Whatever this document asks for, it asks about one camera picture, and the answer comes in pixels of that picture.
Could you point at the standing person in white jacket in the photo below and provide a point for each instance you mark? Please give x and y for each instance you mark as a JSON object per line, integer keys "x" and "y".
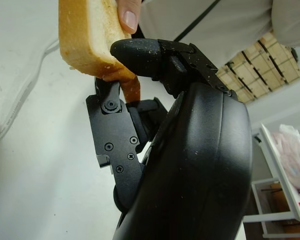
{"x": 202, "y": 25}

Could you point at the wooden crate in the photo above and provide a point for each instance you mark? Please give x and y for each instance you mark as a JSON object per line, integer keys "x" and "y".
{"x": 260, "y": 72}

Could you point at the person's left hand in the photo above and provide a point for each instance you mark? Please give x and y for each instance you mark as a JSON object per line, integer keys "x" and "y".
{"x": 128, "y": 15}

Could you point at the white shelf rack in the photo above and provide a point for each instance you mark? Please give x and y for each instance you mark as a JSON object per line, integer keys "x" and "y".
{"x": 272, "y": 180}

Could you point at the brown toast slice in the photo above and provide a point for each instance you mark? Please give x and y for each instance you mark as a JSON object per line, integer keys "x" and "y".
{"x": 90, "y": 42}

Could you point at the pink white plastic bag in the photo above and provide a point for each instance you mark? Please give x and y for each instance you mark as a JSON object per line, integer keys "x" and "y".
{"x": 292, "y": 155}

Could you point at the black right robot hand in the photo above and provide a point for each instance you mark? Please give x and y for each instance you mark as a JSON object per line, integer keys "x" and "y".
{"x": 185, "y": 162}

